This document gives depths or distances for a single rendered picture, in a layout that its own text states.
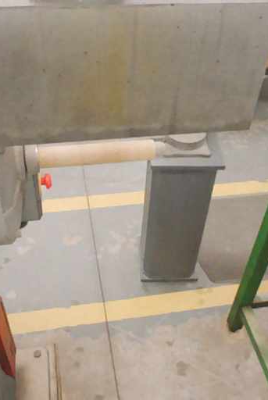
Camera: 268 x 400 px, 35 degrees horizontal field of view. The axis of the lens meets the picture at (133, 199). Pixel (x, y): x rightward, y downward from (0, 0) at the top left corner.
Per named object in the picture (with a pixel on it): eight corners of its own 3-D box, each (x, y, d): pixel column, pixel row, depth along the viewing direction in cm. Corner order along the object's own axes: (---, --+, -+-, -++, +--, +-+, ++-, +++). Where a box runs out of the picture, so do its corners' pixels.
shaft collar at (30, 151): (26, 149, 68) (28, 176, 67) (23, 140, 64) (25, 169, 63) (38, 148, 68) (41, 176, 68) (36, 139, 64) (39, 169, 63)
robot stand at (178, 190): (137, 238, 222) (145, 123, 174) (189, 237, 224) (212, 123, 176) (140, 282, 202) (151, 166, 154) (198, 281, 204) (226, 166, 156)
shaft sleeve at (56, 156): (38, 151, 68) (40, 170, 67) (37, 144, 65) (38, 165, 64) (149, 143, 71) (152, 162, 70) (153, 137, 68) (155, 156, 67)
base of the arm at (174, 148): (148, 130, 171) (149, 117, 167) (203, 130, 172) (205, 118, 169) (151, 158, 158) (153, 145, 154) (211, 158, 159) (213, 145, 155)
